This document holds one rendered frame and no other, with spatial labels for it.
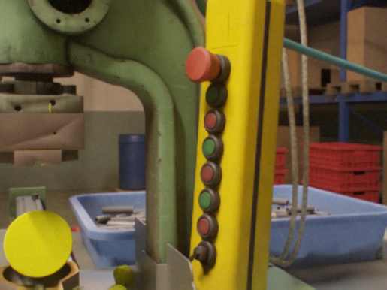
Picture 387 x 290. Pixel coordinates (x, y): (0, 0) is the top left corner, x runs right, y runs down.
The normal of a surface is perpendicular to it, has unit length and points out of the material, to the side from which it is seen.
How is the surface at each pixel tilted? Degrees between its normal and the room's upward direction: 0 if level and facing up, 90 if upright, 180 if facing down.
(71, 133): 90
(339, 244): 100
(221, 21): 85
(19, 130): 90
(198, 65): 86
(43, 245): 74
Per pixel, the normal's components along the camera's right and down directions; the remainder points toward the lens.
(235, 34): -0.74, -0.05
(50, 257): 0.31, -0.22
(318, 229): 0.31, 0.22
